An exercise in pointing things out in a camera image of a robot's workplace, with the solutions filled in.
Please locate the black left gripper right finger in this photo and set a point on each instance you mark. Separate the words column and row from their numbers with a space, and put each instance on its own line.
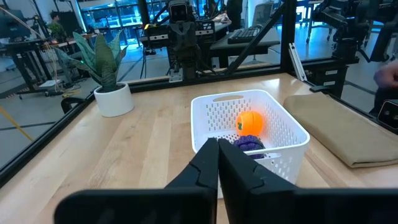
column 280, row 207

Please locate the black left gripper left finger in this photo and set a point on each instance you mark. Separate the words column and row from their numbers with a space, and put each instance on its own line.
column 155, row 207

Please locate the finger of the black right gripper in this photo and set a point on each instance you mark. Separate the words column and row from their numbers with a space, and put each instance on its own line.
column 178, row 40
column 192, row 40

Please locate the purple toy grapes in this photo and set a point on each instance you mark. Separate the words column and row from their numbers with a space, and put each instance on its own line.
column 248, row 143

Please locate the orange toy fruit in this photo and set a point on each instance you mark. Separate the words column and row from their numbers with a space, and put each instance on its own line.
column 250, row 123

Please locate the black background robot arm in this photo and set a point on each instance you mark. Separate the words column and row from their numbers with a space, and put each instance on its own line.
column 348, row 21

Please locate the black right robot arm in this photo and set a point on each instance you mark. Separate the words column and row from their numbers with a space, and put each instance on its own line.
column 189, row 68

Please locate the black keyboard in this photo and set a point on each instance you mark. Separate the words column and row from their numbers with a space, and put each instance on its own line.
column 244, row 35

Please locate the black desk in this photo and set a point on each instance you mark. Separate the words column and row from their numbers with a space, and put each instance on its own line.
column 245, row 48

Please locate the grey office chair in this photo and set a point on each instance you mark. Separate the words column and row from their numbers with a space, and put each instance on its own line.
column 262, row 14

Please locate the white perforated plastic basket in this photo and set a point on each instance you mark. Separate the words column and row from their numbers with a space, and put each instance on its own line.
column 286, row 143

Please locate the snake plant in white pot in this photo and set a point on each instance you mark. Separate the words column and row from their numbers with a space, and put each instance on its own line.
column 107, row 68

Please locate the silver aluminium bar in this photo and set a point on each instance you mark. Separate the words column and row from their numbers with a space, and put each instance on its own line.
column 298, row 62

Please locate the person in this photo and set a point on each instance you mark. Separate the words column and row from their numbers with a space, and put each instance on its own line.
column 57, row 26

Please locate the black edge clamp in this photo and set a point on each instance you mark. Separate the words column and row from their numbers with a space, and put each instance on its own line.
column 319, row 88

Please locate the black equipment stand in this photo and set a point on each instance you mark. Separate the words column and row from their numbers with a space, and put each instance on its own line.
column 332, row 76

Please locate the black workbench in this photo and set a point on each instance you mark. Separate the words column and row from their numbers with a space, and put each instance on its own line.
column 25, row 56

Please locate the person's hand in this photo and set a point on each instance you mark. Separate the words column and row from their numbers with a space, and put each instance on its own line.
column 387, row 74

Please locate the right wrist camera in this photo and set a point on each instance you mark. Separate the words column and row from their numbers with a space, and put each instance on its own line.
column 178, row 12

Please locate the black aluminium table frame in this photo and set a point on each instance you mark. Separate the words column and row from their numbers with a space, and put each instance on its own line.
column 287, row 31

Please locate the black corner bracket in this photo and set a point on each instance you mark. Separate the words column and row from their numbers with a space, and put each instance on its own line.
column 70, row 104

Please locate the table-level camera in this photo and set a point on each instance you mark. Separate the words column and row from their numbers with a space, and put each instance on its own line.
column 388, row 114

